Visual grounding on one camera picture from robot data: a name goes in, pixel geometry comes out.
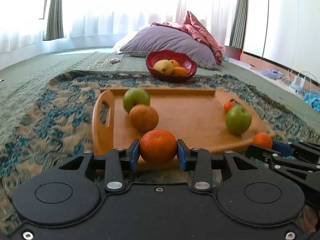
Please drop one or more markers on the green curtain right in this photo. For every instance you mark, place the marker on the green curtain right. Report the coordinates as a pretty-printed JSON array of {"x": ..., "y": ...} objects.
[{"x": 239, "y": 24}]

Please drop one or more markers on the large mottled orange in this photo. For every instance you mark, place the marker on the large mottled orange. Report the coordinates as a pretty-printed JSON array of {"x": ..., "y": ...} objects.
[{"x": 143, "y": 118}]

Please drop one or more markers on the green curtain left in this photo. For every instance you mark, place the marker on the green curtain left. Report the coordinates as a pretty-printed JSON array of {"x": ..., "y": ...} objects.
[{"x": 54, "y": 27}]

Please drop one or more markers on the orange fruit in bowl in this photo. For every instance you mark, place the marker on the orange fruit in bowl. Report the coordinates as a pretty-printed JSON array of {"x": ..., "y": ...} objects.
[
  {"x": 179, "y": 71},
  {"x": 174, "y": 63}
]

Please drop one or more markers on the large pale green fruit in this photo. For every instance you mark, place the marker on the large pale green fruit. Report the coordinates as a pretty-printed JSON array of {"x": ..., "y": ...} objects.
[{"x": 135, "y": 96}]

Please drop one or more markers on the blue cloth on floor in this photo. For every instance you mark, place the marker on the blue cloth on floor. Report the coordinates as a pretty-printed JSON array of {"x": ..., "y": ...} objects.
[{"x": 313, "y": 99}]

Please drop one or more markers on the lavender cloth on floor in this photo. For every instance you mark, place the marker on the lavender cloth on floor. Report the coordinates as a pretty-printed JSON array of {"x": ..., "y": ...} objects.
[{"x": 272, "y": 73}]

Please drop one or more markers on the red fruit bowl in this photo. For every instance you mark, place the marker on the red fruit bowl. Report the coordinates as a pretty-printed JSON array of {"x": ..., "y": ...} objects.
[{"x": 182, "y": 59}]

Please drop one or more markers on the orange fruit in bowl back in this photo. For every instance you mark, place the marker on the orange fruit in bowl back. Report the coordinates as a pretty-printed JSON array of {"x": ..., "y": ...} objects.
[{"x": 174, "y": 63}]

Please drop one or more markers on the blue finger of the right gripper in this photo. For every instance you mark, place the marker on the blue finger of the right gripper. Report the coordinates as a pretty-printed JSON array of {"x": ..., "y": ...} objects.
[
  {"x": 303, "y": 146},
  {"x": 282, "y": 149}
]

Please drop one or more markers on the smooth orange mandarin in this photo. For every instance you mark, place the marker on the smooth orange mandarin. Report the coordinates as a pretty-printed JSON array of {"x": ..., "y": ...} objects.
[{"x": 158, "y": 147}]

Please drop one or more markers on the paisley patterned throw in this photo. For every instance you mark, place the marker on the paisley patterned throw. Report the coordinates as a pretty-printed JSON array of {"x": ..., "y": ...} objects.
[{"x": 58, "y": 125}]

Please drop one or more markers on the white charger with cables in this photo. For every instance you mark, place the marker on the white charger with cables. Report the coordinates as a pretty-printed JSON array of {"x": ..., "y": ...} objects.
[{"x": 299, "y": 81}]

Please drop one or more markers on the green apple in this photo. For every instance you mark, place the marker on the green apple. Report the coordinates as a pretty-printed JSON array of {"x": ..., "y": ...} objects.
[{"x": 238, "y": 120}]

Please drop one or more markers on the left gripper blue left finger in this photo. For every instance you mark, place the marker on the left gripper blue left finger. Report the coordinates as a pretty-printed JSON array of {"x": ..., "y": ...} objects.
[{"x": 120, "y": 165}]

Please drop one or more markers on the small tangerine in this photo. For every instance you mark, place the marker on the small tangerine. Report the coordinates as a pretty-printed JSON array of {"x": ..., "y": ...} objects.
[
  {"x": 262, "y": 140},
  {"x": 228, "y": 105}
]

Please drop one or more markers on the green curtain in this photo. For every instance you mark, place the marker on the green curtain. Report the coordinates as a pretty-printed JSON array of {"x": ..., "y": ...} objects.
[
  {"x": 54, "y": 27},
  {"x": 239, "y": 24}
]

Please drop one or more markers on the green quilted bedspread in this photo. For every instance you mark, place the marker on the green quilted bedspread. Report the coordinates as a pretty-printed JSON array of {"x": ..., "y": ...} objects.
[{"x": 23, "y": 83}]

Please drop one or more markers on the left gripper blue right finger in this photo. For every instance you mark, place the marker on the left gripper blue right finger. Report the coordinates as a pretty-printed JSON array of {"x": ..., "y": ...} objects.
[{"x": 198, "y": 162}]

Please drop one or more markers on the yellow pear in bowl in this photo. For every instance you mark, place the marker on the yellow pear in bowl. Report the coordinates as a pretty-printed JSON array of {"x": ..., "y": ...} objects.
[{"x": 163, "y": 66}]

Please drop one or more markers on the pink blanket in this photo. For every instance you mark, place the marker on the pink blanket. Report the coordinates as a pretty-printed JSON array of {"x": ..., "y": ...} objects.
[{"x": 192, "y": 26}]

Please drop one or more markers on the orange fruit in bowl front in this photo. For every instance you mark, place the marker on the orange fruit in bowl front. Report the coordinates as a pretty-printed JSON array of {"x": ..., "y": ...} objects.
[{"x": 179, "y": 71}]

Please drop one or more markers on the purple pillow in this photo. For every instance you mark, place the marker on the purple pillow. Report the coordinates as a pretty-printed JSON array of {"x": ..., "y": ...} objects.
[{"x": 157, "y": 38}]

